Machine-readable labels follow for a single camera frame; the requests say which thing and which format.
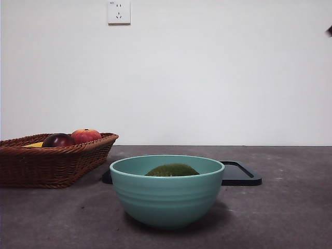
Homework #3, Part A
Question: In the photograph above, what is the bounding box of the green avocado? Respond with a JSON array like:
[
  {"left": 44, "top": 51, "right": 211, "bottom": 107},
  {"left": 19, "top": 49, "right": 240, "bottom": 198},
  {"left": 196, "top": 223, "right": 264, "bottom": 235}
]
[{"left": 144, "top": 162, "right": 200, "bottom": 176}]

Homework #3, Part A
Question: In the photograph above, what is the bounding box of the teal ceramic bowl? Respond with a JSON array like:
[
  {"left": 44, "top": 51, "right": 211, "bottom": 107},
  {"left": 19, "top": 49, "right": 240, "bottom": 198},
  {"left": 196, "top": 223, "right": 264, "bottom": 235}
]
[{"left": 109, "top": 154, "right": 226, "bottom": 229}]

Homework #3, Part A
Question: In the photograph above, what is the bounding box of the dark rectangular tray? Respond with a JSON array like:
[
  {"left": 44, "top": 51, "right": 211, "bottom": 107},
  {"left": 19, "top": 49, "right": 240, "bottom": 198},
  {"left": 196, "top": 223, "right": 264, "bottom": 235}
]
[{"left": 102, "top": 161, "right": 262, "bottom": 186}]

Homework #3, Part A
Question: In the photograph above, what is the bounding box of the red apple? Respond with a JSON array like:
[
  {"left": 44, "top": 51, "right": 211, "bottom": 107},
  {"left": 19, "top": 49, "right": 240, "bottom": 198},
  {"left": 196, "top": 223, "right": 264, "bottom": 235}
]
[{"left": 71, "top": 128, "right": 102, "bottom": 144}]

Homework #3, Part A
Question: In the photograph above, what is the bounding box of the dark red plum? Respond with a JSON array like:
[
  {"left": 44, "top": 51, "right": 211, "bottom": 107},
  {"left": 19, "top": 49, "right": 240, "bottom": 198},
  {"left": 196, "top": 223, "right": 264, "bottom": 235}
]
[{"left": 41, "top": 133, "right": 76, "bottom": 148}]

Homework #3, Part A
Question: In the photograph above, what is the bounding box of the brown wicker basket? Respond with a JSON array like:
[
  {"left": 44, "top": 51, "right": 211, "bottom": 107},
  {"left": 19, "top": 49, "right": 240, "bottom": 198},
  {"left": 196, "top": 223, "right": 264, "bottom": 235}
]
[{"left": 0, "top": 132, "right": 119, "bottom": 189}]

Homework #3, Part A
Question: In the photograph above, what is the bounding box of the white wall power socket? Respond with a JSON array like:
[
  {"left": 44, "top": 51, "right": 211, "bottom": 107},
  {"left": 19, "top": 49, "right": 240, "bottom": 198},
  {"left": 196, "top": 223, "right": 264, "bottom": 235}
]
[{"left": 108, "top": 0, "right": 131, "bottom": 26}]

